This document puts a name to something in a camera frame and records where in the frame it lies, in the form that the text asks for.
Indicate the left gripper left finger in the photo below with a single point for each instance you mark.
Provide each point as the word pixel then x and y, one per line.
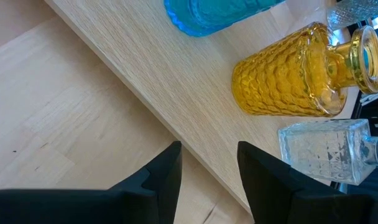
pixel 164 180

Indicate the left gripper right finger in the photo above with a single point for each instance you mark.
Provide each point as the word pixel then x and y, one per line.
pixel 266 186

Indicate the square clear glass vase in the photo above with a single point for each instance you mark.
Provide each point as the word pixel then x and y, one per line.
pixel 319 152

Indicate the yellow textured glass vase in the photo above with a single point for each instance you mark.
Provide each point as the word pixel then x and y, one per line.
pixel 279 81

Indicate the blue textured glass vase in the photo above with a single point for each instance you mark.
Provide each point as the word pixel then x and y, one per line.
pixel 214 15

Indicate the clear diamond-cut glass vase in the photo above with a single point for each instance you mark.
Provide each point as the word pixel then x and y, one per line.
pixel 353 12

